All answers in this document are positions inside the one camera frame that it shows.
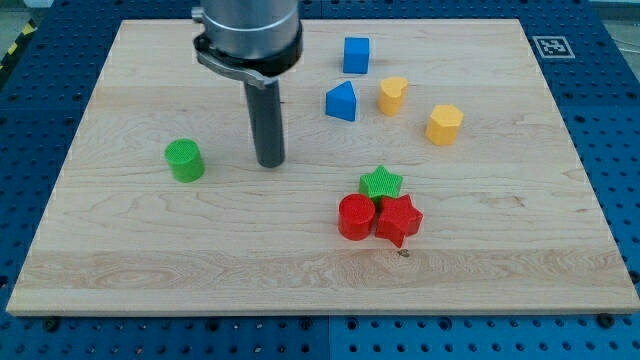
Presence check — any red cylinder block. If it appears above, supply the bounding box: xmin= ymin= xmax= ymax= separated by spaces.
xmin=338 ymin=193 xmax=376 ymax=241

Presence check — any yellow hexagon block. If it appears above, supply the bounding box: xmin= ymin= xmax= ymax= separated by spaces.
xmin=425 ymin=104 xmax=464 ymax=146

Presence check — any red star block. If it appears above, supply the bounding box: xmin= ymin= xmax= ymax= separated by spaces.
xmin=375 ymin=194 xmax=423 ymax=248

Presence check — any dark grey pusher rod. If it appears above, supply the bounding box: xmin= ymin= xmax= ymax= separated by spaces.
xmin=244 ymin=81 xmax=285 ymax=168

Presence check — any green cylinder block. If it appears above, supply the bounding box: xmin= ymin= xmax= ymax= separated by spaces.
xmin=164 ymin=138 xmax=205 ymax=183

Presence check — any light wooden board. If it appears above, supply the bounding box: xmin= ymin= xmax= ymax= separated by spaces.
xmin=7 ymin=19 xmax=639 ymax=317

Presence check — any blue pentagon block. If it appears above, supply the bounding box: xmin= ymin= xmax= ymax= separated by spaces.
xmin=325 ymin=81 xmax=357 ymax=122

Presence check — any blue cube block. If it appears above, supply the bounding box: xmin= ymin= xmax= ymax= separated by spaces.
xmin=343 ymin=37 xmax=370 ymax=74

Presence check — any yellow heart block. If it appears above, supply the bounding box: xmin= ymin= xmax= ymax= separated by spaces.
xmin=377 ymin=77 xmax=409 ymax=116

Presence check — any white fiducial marker tag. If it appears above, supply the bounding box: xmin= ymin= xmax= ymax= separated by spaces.
xmin=532 ymin=35 xmax=575 ymax=59

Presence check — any green star block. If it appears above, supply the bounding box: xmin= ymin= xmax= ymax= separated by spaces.
xmin=359 ymin=165 xmax=403 ymax=204

